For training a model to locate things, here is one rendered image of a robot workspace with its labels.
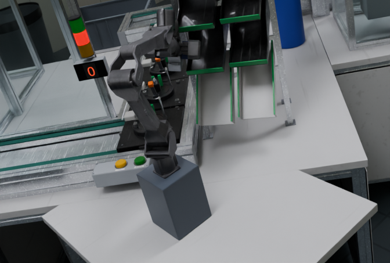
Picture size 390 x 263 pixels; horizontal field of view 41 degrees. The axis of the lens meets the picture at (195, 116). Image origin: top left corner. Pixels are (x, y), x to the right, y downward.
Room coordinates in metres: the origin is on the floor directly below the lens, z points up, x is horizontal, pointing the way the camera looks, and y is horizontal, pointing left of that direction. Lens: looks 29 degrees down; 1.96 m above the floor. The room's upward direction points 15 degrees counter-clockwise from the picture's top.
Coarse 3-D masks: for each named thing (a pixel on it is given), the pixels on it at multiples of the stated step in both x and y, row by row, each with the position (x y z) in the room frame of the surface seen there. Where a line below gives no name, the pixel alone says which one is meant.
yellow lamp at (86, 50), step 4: (88, 44) 1.90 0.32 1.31; (80, 48) 1.89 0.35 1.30; (84, 48) 1.89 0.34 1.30; (88, 48) 1.89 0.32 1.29; (80, 52) 1.90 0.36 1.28; (84, 52) 1.89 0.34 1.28; (88, 52) 1.89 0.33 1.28; (92, 52) 1.90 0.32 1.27; (84, 56) 1.89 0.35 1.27; (88, 56) 1.89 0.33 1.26
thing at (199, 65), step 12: (216, 12) 1.86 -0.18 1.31; (216, 24) 1.82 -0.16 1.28; (228, 24) 1.79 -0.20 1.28; (192, 36) 1.79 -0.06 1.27; (204, 36) 1.79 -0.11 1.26; (216, 36) 1.77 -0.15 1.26; (204, 48) 1.74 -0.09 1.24; (216, 48) 1.72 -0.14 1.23; (192, 60) 1.71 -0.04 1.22; (204, 60) 1.69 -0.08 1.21; (216, 60) 1.67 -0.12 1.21; (192, 72) 1.65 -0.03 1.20; (204, 72) 1.63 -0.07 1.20; (216, 72) 1.62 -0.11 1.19
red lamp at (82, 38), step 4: (84, 32) 1.90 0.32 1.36; (76, 36) 1.89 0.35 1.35; (80, 36) 1.89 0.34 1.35; (84, 36) 1.89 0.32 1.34; (76, 40) 1.90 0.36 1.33; (80, 40) 1.89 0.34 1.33; (84, 40) 1.89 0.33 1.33; (88, 40) 1.90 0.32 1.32; (80, 44) 1.89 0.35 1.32; (84, 44) 1.89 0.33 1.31
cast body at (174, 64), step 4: (180, 56) 1.64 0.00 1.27; (168, 60) 1.64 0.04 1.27; (172, 60) 1.64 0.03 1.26; (176, 60) 1.64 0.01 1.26; (180, 60) 1.64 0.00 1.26; (168, 64) 1.64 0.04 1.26; (172, 64) 1.63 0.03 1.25; (176, 64) 1.63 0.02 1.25; (180, 64) 1.63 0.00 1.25; (168, 68) 1.64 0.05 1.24; (172, 68) 1.64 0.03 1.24; (176, 68) 1.63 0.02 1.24; (180, 68) 1.63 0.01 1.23
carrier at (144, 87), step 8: (160, 80) 2.05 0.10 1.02; (168, 80) 2.03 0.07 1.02; (184, 80) 2.09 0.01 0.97; (144, 88) 2.10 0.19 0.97; (160, 88) 2.01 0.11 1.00; (168, 88) 2.01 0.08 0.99; (176, 88) 2.03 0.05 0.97; (184, 88) 2.01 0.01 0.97; (152, 96) 1.97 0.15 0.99; (160, 96) 1.95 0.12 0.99; (168, 96) 1.96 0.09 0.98; (176, 96) 1.95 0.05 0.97; (184, 96) 1.94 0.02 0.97; (168, 104) 1.91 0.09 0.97; (176, 104) 1.89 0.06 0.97; (184, 104) 1.88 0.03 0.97
